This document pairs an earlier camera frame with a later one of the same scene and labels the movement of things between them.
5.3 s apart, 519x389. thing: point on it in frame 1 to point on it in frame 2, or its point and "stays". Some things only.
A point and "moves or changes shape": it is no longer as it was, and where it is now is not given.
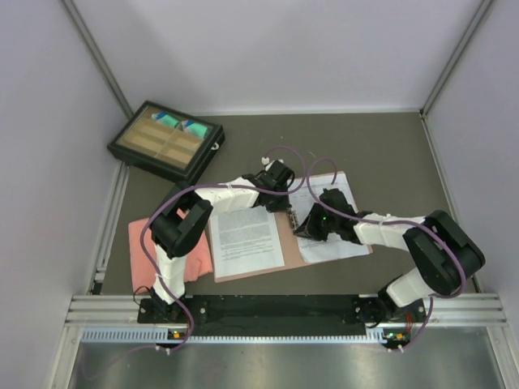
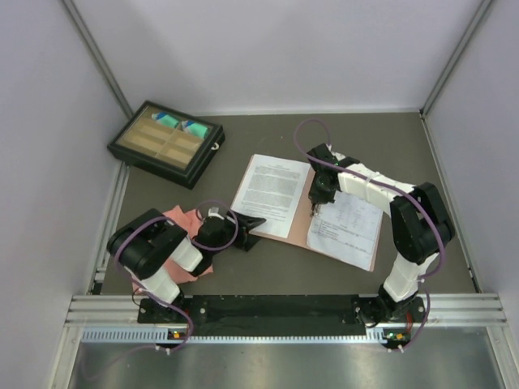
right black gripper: (310, 228) to (318, 197)
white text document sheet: (245, 241) moves or changes shape
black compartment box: (167, 141) stays
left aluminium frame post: (98, 57) stays
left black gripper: (280, 207) to (245, 224)
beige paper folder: (290, 244) moves or changes shape
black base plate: (279, 315) stays
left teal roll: (165, 119) stays
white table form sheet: (336, 246) moves or changes shape
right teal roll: (199, 130) stays
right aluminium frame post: (456, 57) stays
